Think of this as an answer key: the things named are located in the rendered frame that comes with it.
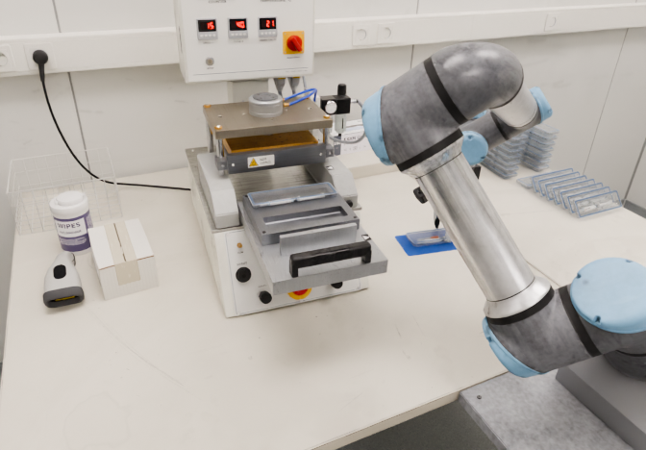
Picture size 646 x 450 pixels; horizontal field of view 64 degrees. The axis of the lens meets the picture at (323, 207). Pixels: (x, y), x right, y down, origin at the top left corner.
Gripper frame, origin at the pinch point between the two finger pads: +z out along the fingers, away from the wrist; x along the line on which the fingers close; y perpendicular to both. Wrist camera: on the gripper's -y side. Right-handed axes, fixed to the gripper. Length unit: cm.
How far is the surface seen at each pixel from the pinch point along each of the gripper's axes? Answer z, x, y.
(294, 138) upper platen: -27.7, 5.2, -39.7
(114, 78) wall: -28, 61, -83
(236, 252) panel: -10, -12, -56
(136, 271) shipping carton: -2, -4, -78
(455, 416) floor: 78, -2, 17
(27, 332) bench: 4, -13, -100
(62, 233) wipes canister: -3, 14, -96
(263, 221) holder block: -21, -20, -51
